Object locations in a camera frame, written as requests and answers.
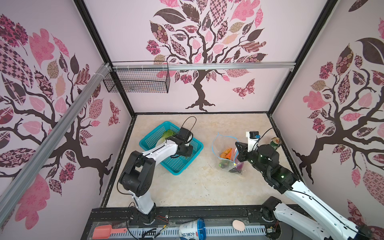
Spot white blue yogurt cup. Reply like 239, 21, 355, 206
179, 219, 207, 240

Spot clear zip bag blue zipper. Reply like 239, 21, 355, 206
211, 134, 244, 174

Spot aluminium rail back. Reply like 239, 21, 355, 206
113, 62, 296, 71

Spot orange carrot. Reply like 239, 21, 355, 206
220, 148, 233, 160

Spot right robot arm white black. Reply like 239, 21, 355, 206
235, 142, 373, 240

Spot white cable tray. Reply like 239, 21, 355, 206
109, 226, 267, 240

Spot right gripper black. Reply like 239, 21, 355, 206
235, 140, 269, 177

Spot aluminium rail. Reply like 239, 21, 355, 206
1, 63, 111, 224
113, 62, 296, 71

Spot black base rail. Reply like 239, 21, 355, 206
80, 203, 341, 240

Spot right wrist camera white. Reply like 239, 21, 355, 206
246, 131, 261, 152

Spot green drink can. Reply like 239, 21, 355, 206
270, 137, 282, 150

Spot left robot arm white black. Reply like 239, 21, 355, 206
118, 128, 194, 224

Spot purple onion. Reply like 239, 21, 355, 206
235, 162, 244, 173

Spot aluminium rail left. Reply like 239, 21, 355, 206
1, 63, 111, 224

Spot red plastic scoop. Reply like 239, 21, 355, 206
92, 225, 128, 240

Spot teal plastic basket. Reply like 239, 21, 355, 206
139, 121, 204, 176

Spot black wire basket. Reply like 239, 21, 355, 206
103, 60, 171, 94

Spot green lettuce cabbage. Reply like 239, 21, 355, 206
156, 130, 175, 147

